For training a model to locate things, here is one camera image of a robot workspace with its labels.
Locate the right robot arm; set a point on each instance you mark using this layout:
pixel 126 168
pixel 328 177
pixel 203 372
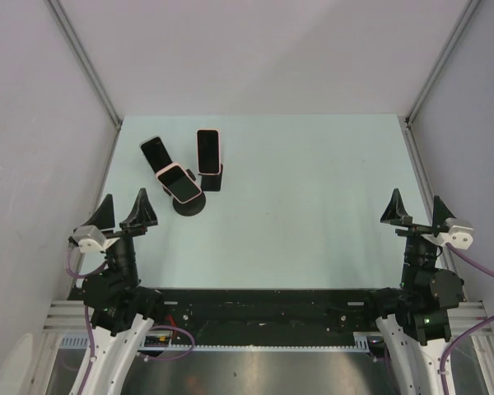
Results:
pixel 414 319

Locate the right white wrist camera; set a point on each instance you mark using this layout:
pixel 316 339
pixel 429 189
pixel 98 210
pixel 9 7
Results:
pixel 458 233

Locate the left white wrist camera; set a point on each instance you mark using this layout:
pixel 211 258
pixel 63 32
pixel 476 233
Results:
pixel 90 239

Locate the pink phone on block stand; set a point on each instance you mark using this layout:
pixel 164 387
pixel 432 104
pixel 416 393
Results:
pixel 209 152

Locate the black phone on clear stand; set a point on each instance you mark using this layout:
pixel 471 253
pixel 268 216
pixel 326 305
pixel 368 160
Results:
pixel 156 154

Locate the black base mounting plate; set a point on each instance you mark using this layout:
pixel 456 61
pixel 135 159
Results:
pixel 270 318

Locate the black block phone stand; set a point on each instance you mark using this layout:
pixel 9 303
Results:
pixel 212 182

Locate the black round-base phone stand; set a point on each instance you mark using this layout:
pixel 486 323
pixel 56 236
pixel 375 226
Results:
pixel 190 208

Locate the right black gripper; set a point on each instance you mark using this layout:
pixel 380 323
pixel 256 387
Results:
pixel 439 216

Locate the pink case phone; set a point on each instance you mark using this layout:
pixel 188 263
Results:
pixel 178 183

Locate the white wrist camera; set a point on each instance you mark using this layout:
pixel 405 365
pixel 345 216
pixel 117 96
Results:
pixel 90 239
pixel 458 233

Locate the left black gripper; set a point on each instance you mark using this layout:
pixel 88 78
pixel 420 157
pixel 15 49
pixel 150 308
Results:
pixel 142 215

